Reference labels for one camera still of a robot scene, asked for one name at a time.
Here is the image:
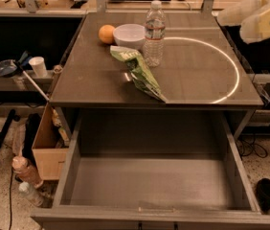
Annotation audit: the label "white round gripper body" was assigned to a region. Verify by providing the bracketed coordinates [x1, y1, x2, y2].
[217, 0, 264, 26]

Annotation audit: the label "green jalapeno chip bag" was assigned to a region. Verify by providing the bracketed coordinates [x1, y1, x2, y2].
[110, 46, 167, 103]

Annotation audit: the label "open grey top drawer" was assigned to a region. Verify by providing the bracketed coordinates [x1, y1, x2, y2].
[32, 109, 270, 230]

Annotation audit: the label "grey metal cabinet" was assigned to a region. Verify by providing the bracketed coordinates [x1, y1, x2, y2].
[49, 11, 265, 141]

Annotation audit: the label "clear plastic water bottle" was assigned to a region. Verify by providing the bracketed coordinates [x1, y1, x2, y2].
[143, 0, 166, 67]

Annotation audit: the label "white ceramic bowl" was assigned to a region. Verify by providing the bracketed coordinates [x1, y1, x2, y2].
[113, 24, 145, 50]

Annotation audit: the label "orange fruit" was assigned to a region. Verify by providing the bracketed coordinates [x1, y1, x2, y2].
[99, 25, 115, 44]

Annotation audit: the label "white paper cup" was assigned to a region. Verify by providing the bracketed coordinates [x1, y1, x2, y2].
[29, 57, 47, 78]

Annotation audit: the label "cardboard box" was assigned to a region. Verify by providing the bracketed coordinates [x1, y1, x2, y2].
[32, 104, 68, 180]

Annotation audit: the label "dark round plate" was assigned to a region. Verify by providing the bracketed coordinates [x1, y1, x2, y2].
[0, 59, 17, 77]

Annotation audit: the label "pink liquid bottle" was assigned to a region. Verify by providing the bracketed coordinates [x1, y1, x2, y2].
[11, 156, 43, 189]

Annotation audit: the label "white plastic bottle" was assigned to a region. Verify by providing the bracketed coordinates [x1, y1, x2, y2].
[18, 182, 44, 207]

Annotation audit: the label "black floor cables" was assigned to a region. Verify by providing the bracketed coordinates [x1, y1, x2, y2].
[236, 134, 269, 160]

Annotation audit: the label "white handled brush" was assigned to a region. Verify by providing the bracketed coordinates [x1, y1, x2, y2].
[14, 51, 50, 102]

